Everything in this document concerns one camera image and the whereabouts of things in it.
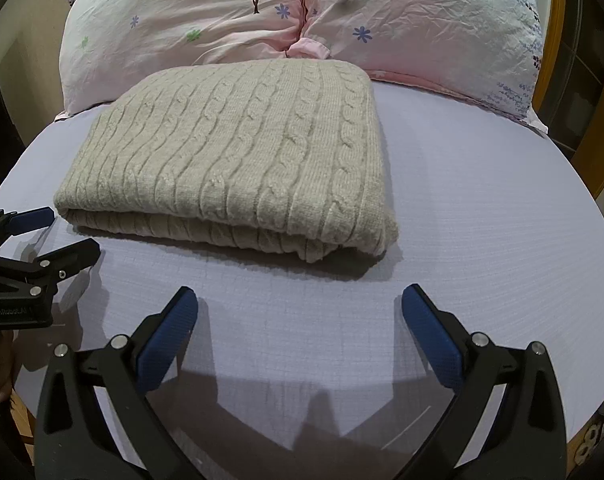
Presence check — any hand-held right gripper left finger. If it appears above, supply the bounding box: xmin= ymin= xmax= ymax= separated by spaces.
xmin=34 ymin=286 xmax=199 ymax=480

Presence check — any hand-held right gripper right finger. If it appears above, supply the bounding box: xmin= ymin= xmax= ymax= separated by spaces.
xmin=396 ymin=283 xmax=568 ymax=480

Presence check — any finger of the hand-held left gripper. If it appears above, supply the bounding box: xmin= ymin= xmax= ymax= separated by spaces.
xmin=0 ymin=206 xmax=56 ymax=252
xmin=0 ymin=238 xmax=101 ymax=302

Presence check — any beige cable knit sweater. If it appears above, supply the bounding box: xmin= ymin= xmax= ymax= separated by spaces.
xmin=54 ymin=58 xmax=400 ymax=264

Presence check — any lavender bed sheet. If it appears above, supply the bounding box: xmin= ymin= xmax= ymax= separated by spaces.
xmin=0 ymin=79 xmax=604 ymax=480

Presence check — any pink pillow with tree print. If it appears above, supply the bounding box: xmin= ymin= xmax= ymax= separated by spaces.
xmin=58 ymin=0 xmax=313 ymax=117

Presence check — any pink pillow with purple flowers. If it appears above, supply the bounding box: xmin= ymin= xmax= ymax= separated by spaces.
xmin=288 ymin=0 xmax=551 ymax=134

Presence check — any wooden headboard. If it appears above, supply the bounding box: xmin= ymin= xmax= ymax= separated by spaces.
xmin=532 ymin=0 xmax=604 ymax=202

